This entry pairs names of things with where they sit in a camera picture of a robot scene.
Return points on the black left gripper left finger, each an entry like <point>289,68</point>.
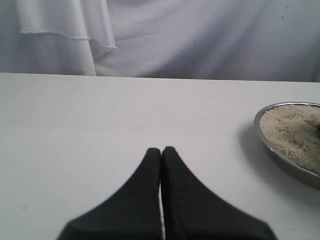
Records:
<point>131,213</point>

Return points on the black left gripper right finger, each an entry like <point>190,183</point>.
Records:
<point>193,212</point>

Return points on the round steel rice plate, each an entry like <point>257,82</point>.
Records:
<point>290,131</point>

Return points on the white backdrop curtain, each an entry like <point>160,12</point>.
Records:
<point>268,40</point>

